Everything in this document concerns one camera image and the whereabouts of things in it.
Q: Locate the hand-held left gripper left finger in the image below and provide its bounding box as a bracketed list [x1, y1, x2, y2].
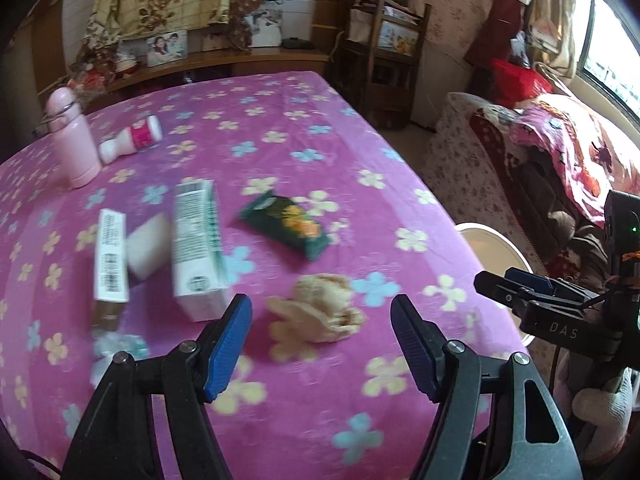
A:
[60, 293, 253, 480]

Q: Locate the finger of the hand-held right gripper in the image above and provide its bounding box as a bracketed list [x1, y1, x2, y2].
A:
[474, 271, 533, 313]
[504, 267, 601, 306]

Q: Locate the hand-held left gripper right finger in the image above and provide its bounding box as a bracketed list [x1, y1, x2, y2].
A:
[390, 294, 583, 480]

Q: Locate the white round waste bin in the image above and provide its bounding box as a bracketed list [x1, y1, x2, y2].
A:
[455, 222, 533, 346]

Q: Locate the beige tissue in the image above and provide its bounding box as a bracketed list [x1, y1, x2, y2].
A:
[264, 273, 366, 361]

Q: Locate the white drink carton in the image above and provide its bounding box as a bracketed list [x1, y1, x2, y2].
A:
[171, 179, 231, 322]

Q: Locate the clear plastic wrapper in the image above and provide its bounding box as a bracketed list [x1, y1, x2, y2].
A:
[90, 332, 151, 391]

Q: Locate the white foam block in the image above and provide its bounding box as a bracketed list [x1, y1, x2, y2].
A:
[125, 211, 173, 281]

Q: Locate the green orange snack wrapper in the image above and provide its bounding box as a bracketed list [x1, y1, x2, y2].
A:
[236, 190, 332, 262]

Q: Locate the green white medicine box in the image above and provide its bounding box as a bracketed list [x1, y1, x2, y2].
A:
[92, 208, 131, 333]

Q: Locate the person's right hand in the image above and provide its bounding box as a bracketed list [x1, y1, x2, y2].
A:
[570, 367, 638, 463]

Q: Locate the brown blanket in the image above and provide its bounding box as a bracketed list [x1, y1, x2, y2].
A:
[510, 160, 611, 286]

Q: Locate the floral covered sofa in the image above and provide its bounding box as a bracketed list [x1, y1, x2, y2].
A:
[417, 91, 640, 311]

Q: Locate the pink printed blanket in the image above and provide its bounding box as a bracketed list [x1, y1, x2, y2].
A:
[515, 92, 640, 226]

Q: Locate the purple floral tablecloth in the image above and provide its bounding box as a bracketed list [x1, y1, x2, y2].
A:
[0, 71, 531, 480]

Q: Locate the red plastic bag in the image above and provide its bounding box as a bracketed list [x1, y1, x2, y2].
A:
[491, 58, 553, 108]

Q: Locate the white pink-label yogurt bottle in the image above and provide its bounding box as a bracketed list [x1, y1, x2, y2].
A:
[98, 115, 163, 165]

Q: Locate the dark wooden chair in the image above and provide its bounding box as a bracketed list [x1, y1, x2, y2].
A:
[332, 0, 432, 131]

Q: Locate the window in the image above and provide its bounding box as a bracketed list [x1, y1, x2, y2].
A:
[570, 0, 640, 116]

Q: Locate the pink thermos bottle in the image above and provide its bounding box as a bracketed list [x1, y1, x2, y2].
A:
[46, 86, 101, 190]

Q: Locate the dark red hanging garment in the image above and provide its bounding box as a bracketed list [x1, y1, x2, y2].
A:
[467, 0, 526, 68]

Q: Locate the beige curtain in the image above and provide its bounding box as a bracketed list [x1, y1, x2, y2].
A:
[525, 0, 581, 81]

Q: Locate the picture printed box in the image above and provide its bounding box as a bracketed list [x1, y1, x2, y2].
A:
[377, 22, 420, 56]

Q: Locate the wooden cabinet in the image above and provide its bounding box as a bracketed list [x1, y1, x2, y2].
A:
[65, 47, 331, 111]

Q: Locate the pink floral appliance cover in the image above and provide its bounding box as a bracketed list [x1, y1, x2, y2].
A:
[407, 0, 506, 68]

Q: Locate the pile of plastic bags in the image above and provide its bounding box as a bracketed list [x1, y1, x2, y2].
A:
[67, 47, 136, 91]

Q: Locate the framed couple photo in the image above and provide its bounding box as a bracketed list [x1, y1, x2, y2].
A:
[146, 30, 189, 67]

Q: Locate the small framed photo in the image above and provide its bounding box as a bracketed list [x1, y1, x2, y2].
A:
[201, 31, 231, 52]

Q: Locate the wedding photo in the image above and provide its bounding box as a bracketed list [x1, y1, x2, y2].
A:
[243, 2, 283, 50]

